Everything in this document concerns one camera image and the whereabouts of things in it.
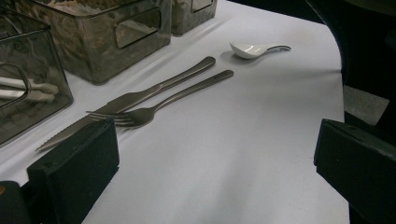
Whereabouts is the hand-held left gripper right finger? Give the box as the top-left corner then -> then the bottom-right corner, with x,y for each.
313,119 -> 396,224

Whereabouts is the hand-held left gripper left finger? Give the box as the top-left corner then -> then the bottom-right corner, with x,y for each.
26,118 -> 120,224

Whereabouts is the white chopstick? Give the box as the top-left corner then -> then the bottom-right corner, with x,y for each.
0,89 -> 56,105
0,76 -> 60,95

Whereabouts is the steel fork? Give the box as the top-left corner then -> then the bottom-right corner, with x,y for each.
86,69 -> 234,129

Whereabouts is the steel table knife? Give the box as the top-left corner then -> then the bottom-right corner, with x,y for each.
35,55 -> 217,152

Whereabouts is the smoky clear plastic bin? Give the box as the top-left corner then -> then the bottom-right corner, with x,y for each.
0,6 -> 75,147
170,0 -> 219,35
13,0 -> 173,86

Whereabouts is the white ceramic soup spoon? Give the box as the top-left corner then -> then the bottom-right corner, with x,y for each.
229,41 -> 292,60

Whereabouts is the white table sheet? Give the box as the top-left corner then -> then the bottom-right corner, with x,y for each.
0,0 -> 351,224

